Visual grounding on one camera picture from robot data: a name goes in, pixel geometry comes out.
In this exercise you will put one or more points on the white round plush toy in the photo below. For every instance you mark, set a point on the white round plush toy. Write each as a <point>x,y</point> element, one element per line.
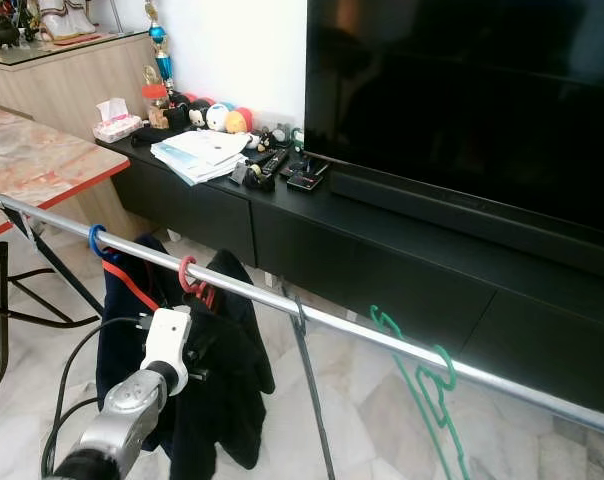
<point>218,118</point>

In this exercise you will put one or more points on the blue plastic hanger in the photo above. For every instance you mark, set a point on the blue plastic hanger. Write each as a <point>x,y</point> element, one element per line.
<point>94,242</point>

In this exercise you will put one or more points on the black soundbar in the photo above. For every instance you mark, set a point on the black soundbar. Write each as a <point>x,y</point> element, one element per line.
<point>442,205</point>

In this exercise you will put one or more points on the glass jar with red lid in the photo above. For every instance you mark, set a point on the glass jar with red lid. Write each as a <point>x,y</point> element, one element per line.
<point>154,110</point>

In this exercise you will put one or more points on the green plastic hanger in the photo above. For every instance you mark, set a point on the green plastic hanger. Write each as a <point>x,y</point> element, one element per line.
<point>450,365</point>

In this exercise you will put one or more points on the black flat screen television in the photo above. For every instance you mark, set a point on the black flat screen television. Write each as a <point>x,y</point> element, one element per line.
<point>452,100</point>

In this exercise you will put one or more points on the black TV console cabinet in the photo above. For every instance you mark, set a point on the black TV console cabinet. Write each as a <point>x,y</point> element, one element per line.
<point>442,300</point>

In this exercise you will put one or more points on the pink tissue box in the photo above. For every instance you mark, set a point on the pink tissue box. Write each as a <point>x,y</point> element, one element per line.
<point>117,127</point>

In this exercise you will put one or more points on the silver metal clothes rack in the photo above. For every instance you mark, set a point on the silver metal clothes rack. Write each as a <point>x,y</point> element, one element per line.
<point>342,326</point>

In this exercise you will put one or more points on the light wood sideboard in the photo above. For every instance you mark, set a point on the light wood sideboard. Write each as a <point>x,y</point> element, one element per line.
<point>62,80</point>

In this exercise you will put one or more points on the black tape dispenser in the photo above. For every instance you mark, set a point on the black tape dispenser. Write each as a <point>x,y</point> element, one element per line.
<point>261,178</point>

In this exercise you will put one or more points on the black remote control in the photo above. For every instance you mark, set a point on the black remote control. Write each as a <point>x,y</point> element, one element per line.
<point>272,163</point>

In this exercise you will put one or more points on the navy shirt with red collar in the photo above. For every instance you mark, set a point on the navy shirt with red collar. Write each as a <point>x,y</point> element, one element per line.
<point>122,340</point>

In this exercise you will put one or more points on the black shirt with green logo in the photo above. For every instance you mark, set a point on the black shirt with green logo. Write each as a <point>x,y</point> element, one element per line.
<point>232,380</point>

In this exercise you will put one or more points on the dark grey plastic hanger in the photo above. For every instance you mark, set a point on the dark grey plastic hanger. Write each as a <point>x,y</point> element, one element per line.
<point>300,320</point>

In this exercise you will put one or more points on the small black set-top box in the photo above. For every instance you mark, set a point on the small black set-top box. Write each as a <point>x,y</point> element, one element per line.
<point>307,180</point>

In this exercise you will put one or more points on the red plastic hanger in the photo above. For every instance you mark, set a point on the red plastic hanger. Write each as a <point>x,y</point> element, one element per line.
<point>185,275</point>

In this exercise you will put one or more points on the white porcelain figurine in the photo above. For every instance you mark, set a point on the white porcelain figurine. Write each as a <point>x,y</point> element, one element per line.
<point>67,18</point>

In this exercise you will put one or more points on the gold and blue trophy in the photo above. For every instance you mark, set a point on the gold and blue trophy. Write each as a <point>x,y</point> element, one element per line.
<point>159,38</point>

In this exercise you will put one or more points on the stack of white papers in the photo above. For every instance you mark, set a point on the stack of white papers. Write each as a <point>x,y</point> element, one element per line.
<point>202,155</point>

